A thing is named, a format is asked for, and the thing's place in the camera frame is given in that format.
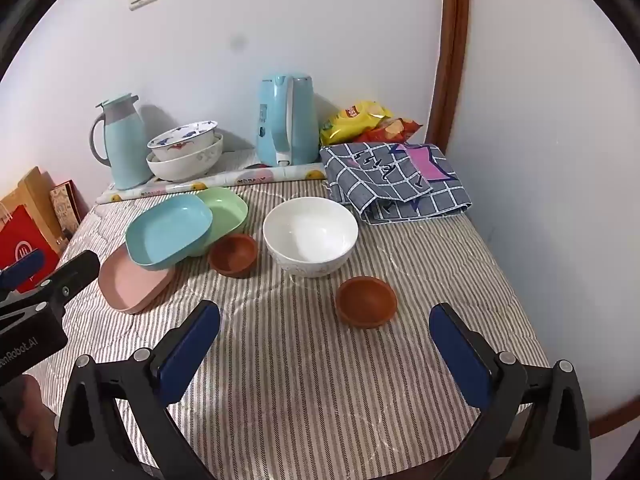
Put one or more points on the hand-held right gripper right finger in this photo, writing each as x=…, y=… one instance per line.
x=457, y=355

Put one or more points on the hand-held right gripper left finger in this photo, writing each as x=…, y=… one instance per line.
x=187, y=355

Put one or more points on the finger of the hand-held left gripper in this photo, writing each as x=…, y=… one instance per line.
x=70, y=272
x=20, y=266

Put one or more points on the pink plate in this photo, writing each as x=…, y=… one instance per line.
x=130, y=290

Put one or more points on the small brown bowl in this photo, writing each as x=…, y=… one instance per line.
x=232, y=255
x=365, y=302

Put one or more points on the blue plate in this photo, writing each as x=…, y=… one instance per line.
x=170, y=227

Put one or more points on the green plate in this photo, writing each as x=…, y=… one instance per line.
x=225, y=210

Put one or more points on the person's left hand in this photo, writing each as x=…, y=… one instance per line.
x=32, y=415

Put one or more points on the red paper bag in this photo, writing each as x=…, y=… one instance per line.
x=25, y=240

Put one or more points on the brown patterned box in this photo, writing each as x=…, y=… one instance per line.
x=65, y=205

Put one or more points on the striped tablecloth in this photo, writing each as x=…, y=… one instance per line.
x=300, y=385

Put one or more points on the light blue thermos jug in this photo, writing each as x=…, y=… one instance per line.
x=125, y=150

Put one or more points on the white floral bowl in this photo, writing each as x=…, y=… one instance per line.
x=185, y=169

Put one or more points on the large white bowl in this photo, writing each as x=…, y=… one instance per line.
x=310, y=235

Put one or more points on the blue red patterned bowl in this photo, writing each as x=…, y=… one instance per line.
x=185, y=144

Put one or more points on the rolled printed table mat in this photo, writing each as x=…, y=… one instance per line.
x=260, y=175

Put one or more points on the grey checked folded cloth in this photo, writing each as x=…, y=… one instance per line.
x=370, y=175

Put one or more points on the red chip bag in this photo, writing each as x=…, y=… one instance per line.
x=395, y=130

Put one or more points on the light blue electric kettle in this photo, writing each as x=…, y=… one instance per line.
x=295, y=125

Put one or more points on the yellow chip bag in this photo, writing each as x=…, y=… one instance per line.
x=350, y=120

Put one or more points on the wooden door frame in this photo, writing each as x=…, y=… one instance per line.
x=450, y=60

